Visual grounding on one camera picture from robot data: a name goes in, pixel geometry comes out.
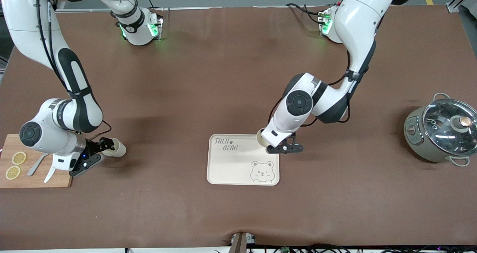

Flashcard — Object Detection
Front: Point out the cream bear print tray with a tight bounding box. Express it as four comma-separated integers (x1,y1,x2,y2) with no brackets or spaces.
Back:
206,134,280,186

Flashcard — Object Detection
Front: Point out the grey plastic knife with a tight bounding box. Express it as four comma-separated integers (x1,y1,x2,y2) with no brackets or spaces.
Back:
27,152,50,177

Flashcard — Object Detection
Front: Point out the wooden cutting board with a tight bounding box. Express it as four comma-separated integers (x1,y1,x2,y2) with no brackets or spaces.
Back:
0,133,73,189

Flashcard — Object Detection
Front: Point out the brown table cover mat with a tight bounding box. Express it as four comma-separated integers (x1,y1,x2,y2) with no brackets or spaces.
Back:
0,5,477,250

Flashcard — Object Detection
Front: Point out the green electric cooking pot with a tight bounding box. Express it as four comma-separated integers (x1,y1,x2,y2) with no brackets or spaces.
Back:
403,92,477,167

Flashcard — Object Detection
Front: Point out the glass pot lid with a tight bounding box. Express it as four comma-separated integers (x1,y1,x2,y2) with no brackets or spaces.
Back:
422,98,477,158

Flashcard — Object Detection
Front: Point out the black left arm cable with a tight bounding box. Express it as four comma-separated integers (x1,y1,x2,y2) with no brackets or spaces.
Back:
268,47,353,135

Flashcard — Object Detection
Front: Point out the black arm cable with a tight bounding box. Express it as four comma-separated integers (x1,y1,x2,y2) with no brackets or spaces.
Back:
35,0,113,142
268,47,353,135

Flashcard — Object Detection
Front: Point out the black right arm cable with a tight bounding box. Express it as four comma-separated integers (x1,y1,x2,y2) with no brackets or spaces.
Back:
35,0,113,142

